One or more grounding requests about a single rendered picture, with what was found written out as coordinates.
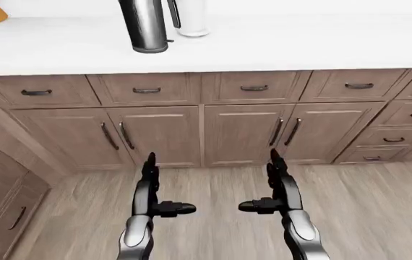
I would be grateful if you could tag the brown wooden cabinet door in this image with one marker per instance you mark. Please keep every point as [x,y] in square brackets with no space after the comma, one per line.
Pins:
[238,132]
[162,135]
[29,200]
[336,130]
[0,176]
[58,135]

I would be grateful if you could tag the stainless steel electric kettle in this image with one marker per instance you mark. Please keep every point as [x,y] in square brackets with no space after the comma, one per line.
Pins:
[142,24]

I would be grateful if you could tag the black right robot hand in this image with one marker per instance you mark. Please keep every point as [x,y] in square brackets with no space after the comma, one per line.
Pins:
[287,192]

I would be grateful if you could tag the black kettle power base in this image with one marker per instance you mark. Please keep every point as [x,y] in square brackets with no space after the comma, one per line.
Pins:
[150,50]

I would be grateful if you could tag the white cylindrical container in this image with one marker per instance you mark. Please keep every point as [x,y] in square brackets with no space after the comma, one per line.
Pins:
[193,19]

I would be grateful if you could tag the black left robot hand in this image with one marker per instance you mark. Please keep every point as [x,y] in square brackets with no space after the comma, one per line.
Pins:
[144,195]

